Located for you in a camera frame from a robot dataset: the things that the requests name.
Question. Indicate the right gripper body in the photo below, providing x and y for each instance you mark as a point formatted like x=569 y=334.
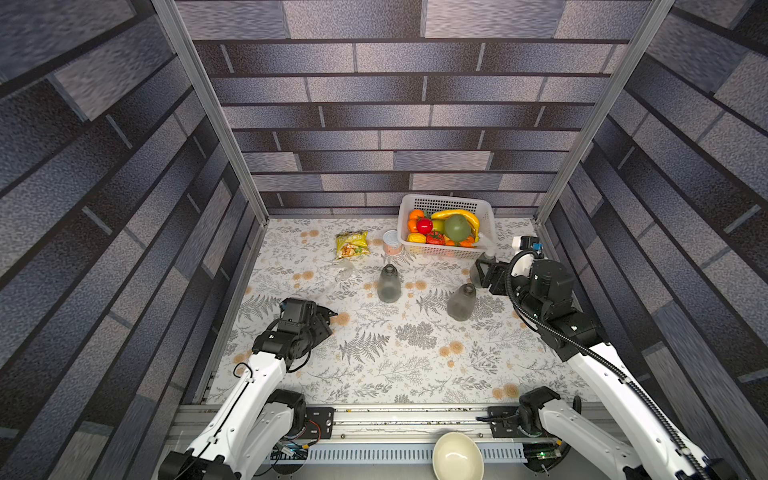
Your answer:
x=496 y=275

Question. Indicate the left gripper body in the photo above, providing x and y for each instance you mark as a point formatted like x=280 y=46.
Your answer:
x=315 y=333

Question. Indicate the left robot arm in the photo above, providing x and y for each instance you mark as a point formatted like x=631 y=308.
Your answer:
x=257 y=414

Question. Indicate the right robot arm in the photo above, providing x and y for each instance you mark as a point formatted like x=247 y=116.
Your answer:
x=541 y=293

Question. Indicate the yellow banana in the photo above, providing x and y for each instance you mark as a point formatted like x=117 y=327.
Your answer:
x=439 y=217

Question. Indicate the green round fruit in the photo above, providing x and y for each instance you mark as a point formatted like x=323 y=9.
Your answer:
x=457 y=228

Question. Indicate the white plastic basket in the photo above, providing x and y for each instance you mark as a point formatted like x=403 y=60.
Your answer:
x=431 y=204

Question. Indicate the red apple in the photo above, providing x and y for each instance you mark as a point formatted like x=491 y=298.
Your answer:
x=425 y=226

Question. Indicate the yellow lemon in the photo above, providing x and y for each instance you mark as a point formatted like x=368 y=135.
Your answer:
x=416 y=238

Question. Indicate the yellow snack bag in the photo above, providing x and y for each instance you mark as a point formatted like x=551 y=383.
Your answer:
x=351 y=244

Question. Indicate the tin can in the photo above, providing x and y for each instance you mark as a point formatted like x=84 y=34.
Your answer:
x=391 y=243

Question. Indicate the cream ceramic bowl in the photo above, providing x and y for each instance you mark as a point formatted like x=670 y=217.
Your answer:
x=457 y=457

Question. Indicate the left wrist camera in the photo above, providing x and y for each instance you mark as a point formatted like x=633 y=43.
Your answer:
x=297 y=310

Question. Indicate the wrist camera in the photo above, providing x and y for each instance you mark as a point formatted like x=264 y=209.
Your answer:
x=297 y=310
x=527 y=242

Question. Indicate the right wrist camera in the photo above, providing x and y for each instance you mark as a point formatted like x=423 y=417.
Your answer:
x=527 y=242

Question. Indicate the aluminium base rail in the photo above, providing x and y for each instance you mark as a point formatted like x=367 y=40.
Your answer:
x=396 y=424

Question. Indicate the right aluminium frame post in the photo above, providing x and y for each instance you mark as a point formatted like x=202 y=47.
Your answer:
x=648 y=28

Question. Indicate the aluminium frame post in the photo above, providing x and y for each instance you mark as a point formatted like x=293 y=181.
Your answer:
x=648 y=28
x=172 y=23

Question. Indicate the left aluminium frame post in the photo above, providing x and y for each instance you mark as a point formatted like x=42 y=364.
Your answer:
x=172 y=23

